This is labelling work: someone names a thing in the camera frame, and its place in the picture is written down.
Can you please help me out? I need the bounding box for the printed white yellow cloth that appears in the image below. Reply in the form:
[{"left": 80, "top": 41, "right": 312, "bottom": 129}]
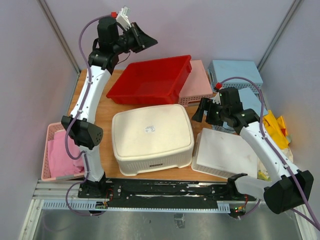
[{"left": 257, "top": 109, "right": 295, "bottom": 182}]

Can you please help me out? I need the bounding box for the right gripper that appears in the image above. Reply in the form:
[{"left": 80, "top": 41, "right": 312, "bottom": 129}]
[{"left": 191, "top": 97, "right": 229, "bottom": 126}]

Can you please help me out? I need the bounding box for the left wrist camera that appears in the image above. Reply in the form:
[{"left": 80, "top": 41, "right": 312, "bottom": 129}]
[{"left": 116, "top": 6, "right": 131, "bottom": 30}]

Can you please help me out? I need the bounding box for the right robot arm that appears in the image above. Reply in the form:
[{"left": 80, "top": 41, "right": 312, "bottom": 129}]
[{"left": 191, "top": 87, "right": 314, "bottom": 214}]

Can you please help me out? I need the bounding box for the grey cable duct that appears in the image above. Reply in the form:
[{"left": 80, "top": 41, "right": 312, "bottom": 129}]
[{"left": 42, "top": 196, "right": 231, "bottom": 214}]

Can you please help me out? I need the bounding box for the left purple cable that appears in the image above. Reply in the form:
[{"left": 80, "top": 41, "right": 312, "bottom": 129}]
[{"left": 65, "top": 11, "right": 118, "bottom": 217}]

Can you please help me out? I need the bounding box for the aluminium frame rail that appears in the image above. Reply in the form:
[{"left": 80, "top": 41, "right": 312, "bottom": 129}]
[{"left": 32, "top": 180, "right": 78, "bottom": 200}]

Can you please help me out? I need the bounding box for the blue perforated basket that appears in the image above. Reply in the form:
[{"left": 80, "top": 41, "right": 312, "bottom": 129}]
[
  {"left": 204, "top": 87, "right": 261, "bottom": 134},
  {"left": 207, "top": 60, "right": 263, "bottom": 91}
]

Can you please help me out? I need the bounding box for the large cream basket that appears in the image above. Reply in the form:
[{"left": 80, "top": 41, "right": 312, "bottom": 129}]
[{"left": 111, "top": 104, "right": 195, "bottom": 176}]

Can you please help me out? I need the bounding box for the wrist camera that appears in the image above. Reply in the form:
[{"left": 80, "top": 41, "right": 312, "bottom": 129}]
[
  {"left": 212, "top": 93, "right": 221, "bottom": 105},
  {"left": 116, "top": 6, "right": 131, "bottom": 30}
]

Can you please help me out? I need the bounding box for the pink perforated basket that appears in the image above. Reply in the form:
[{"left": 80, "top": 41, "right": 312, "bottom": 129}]
[{"left": 178, "top": 60, "right": 213, "bottom": 107}]

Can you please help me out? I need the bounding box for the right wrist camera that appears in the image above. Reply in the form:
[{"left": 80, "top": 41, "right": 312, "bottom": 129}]
[{"left": 212, "top": 93, "right": 221, "bottom": 105}]

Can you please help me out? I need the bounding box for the pink towel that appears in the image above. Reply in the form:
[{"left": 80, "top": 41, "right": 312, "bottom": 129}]
[{"left": 47, "top": 130, "right": 84, "bottom": 178}]

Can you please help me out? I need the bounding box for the small cream basket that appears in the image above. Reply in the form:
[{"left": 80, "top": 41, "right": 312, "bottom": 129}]
[{"left": 191, "top": 128, "right": 259, "bottom": 179}]

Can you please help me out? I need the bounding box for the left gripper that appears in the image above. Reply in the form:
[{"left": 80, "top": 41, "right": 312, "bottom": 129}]
[{"left": 113, "top": 22, "right": 159, "bottom": 55}]

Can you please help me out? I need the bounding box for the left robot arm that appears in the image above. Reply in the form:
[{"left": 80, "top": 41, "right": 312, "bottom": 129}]
[{"left": 61, "top": 15, "right": 158, "bottom": 198}]

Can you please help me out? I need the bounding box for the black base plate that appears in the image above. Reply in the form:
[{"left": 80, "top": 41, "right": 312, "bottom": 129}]
[{"left": 78, "top": 178, "right": 256, "bottom": 211}]

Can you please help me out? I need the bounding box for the pink basket with towels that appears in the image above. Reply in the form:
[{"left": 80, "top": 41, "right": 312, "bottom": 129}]
[{"left": 41, "top": 122, "right": 85, "bottom": 182}]

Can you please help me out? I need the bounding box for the red tray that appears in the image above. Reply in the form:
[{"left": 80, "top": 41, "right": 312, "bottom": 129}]
[{"left": 106, "top": 55, "right": 192, "bottom": 105}]

